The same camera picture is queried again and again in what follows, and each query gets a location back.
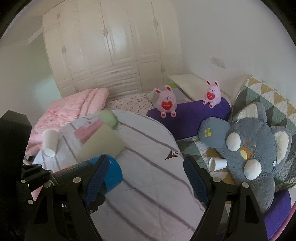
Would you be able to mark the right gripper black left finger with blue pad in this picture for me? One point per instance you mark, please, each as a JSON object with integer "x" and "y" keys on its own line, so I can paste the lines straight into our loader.
{"x": 85, "y": 197}

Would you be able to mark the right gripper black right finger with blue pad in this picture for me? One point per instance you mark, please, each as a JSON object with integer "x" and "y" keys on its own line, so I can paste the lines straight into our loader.
{"x": 245, "y": 220}

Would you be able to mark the white paper cup near plush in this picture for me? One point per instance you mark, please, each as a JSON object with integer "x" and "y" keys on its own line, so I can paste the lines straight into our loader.
{"x": 216, "y": 164}

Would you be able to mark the white paper cup on duvet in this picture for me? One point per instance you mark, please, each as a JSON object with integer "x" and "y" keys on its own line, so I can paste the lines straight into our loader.
{"x": 50, "y": 142}

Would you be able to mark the blue black Cooltime can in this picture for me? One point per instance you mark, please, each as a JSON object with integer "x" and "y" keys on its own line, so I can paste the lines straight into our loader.
{"x": 112, "y": 178}

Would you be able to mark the pale yellow cylinder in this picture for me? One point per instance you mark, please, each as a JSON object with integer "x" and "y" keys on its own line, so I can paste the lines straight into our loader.
{"x": 103, "y": 141}

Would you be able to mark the pink green label can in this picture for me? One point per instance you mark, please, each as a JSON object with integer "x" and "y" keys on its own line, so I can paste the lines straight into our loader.
{"x": 104, "y": 117}

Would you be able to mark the grey koala plush toy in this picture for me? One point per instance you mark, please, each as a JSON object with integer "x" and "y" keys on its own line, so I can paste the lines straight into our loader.
{"x": 255, "y": 152}

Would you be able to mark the white striped duvet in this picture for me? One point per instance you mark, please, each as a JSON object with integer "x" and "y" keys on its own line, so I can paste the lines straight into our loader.
{"x": 155, "y": 200}

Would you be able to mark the pink folded quilt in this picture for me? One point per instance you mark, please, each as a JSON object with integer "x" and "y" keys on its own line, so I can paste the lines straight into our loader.
{"x": 64, "y": 111}

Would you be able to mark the purple cushion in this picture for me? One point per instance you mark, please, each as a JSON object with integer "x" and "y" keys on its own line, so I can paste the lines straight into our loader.
{"x": 189, "y": 115}

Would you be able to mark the heart pattern bed sheet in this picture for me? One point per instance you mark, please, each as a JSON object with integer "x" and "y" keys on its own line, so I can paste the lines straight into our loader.
{"x": 136, "y": 103}

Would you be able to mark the triangle patterned quilt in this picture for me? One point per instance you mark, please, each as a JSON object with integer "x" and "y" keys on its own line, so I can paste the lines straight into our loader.
{"x": 279, "y": 111}

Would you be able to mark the right pink bunny plush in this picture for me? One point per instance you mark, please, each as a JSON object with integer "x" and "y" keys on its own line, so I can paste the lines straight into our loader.
{"x": 213, "y": 94}

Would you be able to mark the pink bunny plush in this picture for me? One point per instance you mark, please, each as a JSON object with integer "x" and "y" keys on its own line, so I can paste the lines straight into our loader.
{"x": 213, "y": 94}
{"x": 166, "y": 102}

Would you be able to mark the left pink bunny plush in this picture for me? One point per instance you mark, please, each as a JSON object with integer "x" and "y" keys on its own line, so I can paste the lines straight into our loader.
{"x": 166, "y": 102}

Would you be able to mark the white bedside table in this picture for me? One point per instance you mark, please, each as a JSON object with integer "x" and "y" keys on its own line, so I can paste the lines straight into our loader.
{"x": 193, "y": 87}

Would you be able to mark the cream wardrobe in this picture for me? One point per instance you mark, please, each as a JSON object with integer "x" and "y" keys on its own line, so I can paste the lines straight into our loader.
{"x": 127, "y": 47}

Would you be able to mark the wall socket plate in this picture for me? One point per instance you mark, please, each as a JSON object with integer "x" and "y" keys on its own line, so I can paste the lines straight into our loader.
{"x": 218, "y": 62}

